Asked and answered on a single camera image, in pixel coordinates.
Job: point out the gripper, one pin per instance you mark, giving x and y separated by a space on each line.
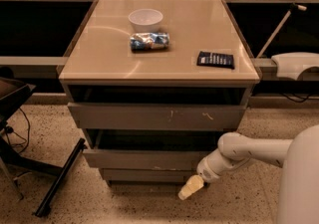
206 172

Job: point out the grey cabinet with beige top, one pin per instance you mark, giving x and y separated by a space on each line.
153 84

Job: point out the white bowl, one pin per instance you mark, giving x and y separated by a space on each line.
146 20

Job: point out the white curved device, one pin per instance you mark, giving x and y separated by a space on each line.
292 65

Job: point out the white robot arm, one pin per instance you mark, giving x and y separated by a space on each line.
298 201

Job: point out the black stand with legs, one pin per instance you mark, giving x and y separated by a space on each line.
13 94

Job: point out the grey bottom drawer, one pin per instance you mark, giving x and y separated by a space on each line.
126 175

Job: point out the grey top drawer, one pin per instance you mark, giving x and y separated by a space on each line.
157 108

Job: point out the blue white snack bag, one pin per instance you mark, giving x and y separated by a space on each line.
149 41

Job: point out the grey drawer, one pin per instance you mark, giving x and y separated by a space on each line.
150 149
157 108
126 175

